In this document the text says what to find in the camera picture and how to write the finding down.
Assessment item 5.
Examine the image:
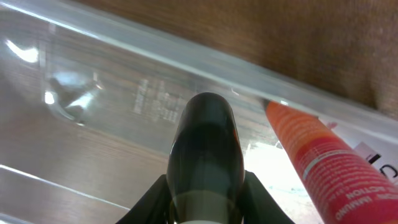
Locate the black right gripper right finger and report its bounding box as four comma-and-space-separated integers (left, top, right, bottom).
241, 171, 294, 224

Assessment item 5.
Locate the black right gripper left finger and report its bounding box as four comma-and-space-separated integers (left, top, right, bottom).
116, 174, 171, 224

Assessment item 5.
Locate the dark brown medicine bottle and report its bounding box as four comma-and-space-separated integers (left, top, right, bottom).
167, 92, 245, 223

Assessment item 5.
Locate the orange tablet tube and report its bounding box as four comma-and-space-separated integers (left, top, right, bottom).
266, 101, 397, 224

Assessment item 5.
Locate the white spray bottle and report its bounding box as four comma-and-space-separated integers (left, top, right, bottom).
320, 119, 397, 185

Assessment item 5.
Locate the clear plastic container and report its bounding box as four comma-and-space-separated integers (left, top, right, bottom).
1, 1, 397, 223

